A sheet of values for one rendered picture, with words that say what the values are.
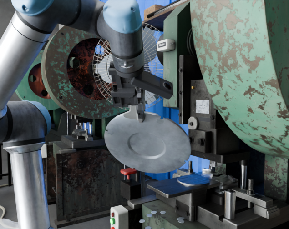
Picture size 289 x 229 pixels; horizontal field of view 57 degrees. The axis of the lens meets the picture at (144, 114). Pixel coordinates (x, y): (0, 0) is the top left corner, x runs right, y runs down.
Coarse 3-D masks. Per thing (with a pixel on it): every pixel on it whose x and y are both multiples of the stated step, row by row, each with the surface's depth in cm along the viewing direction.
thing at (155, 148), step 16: (144, 112) 78; (112, 128) 85; (128, 128) 83; (144, 128) 82; (160, 128) 80; (176, 128) 79; (112, 144) 90; (128, 144) 89; (144, 144) 88; (160, 144) 86; (176, 144) 84; (128, 160) 94; (144, 160) 92; (160, 160) 90; (176, 160) 89
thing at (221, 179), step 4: (200, 172) 113; (204, 172) 113; (208, 172) 113; (212, 172) 113; (216, 172) 113; (204, 176) 107; (208, 176) 107; (212, 176) 107; (216, 176) 110; (220, 176) 107; (224, 176) 107; (216, 180) 102; (220, 180) 102; (224, 180) 102; (228, 180) 102; (236, 180) 104; (220, 184) 100; (224, 184) 100; (228, 184) 101; (232, 184) 102; (236, 184) 104; (212, 188) 104; (216, 188) 102; (220, 188) 100; (224, 188) 100; (228, 188) 102
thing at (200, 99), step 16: (192, 80) 106; (192, 96) 107; (208, 96) 99; (192, 112) 107; (208, 112) 99; (192, 128) 106; (208, 128) 100; (224, 128) 98; (192, 144) 103; (208, 144) 98; (224, 144) 99
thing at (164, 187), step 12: (168, 180) 102; (180, 180) 100; (192, 180) 100; (204, 180) 100; (168, 192) 89; (180, 192) 90; (192, 192) 92; (204, 192) 98; (180, 204) 101; (192, 204) 96; (192, 216) 96
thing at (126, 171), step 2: (128, 168) 127; (130, 168) 127; (122, 170) 123; (124, 170) 123; (126, 170) 123; (128, 170) 123; (130, 170) 123; (132, 170) 123; (134, 170) 123; (136, 170) 124; (122, 172) 122; (124, 172) 121; (126, 172) 121; (128, 172) 121; (130, 172) 122; (132, 172) 122; (134, 172) 123; (136, 172) 123; (124, 174) 121; (126, 174) 121; (128, 174) 121; (130, 174) 124; (128, 176) 124; (130, 176) 124; (128, 178) 124; (130, 178) 125
